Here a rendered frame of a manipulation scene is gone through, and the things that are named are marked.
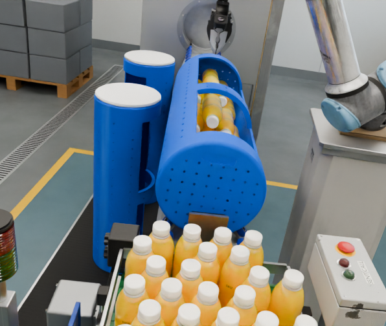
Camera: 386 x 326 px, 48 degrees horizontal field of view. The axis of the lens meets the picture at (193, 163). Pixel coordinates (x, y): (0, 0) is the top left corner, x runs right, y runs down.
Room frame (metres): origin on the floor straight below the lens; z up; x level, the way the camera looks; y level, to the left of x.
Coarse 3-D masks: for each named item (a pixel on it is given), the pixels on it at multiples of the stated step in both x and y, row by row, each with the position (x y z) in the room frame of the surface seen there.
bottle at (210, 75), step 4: (204, 72) 1.78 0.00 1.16; (208, 72) 1.74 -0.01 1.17; (212, 72) 1.74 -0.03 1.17; (216, 72) 1.79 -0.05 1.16; (204, 76) 1.72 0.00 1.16; (208, 76) 1.69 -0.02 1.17; (212, 76) 1.69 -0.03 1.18; (216, 76) 1.72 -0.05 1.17; (204, 80) 1.68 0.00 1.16; (208, 80) 1.66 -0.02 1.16; (212, 80) 1.66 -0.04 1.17; (216, 80) 1.67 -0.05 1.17
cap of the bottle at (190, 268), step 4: (184, 260) 0.69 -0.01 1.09; (188, 260) 0.69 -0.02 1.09; (192, 260) 0.69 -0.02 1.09; (196, 260) 0.69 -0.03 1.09; (184, 264) 0.67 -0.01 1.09; (188, 264) 0.68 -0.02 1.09; (192, 264) 0.68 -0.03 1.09; (196, 264) 0.68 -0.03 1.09; (184, 268) 0.66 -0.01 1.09; (188, 268) 0.66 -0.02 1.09; (192, 268) 0.66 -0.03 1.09; (196, 268) 0.67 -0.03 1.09; (200, 268) 0.67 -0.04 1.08; (184, 272) 0.66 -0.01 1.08; (188, 272) 0.66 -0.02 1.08; (192, 272) 0.66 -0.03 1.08; (196, 272) 0.66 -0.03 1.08; (188, 276) 0.66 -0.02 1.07; (192, 276) 0.66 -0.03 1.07; (196, 276) 0.66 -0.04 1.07
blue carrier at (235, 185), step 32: (192, 64) 1.70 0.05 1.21; (224, 64) 1.82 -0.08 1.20; (192, 96) 1.30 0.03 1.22; (192, 128) 1.05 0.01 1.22; (160, 160) 1.03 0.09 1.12; (192, 160) 0.95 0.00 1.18; (224, 160) 0.96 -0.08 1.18; (256, 160) 0.96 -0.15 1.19; (160, 192) 0.95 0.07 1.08; (192, 192) 0.95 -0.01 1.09; (224, 192) 0.95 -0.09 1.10; (256, 192) 0.96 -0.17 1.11
